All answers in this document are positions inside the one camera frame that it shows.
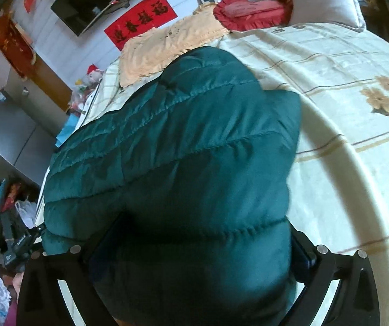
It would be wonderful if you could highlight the dark green quilted puffer coat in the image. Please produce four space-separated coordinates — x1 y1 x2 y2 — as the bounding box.
42 47 301 325

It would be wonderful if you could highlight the white plastic bag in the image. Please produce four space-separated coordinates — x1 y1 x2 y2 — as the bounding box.
14 200 37 228

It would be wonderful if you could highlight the cream floral plaid bedspread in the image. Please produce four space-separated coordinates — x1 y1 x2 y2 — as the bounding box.
67 23 389 325

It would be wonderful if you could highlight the grey refrigerator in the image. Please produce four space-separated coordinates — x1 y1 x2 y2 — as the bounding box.
0 87 60 188

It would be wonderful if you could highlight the blue bag beside bed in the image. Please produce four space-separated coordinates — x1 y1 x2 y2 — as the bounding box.
56 113 80 148

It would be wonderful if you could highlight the plush toy with red hat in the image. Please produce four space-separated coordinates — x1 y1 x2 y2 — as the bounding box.
85 64 104 86

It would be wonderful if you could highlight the yellow ruffled pillow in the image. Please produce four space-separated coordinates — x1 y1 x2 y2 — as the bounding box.
119 2 230 87

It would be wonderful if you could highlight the red heart-shaped cushion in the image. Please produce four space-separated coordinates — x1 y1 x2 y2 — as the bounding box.
213 0 291 32

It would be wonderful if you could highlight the white pillow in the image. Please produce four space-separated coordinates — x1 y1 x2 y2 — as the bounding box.
290 0 366 32

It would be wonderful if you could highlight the red spring festival banner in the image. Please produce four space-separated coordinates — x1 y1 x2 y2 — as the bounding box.
104 0 178 51

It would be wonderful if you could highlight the red hanging wall decoration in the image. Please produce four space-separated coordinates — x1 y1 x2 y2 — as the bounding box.
0 14 36 80

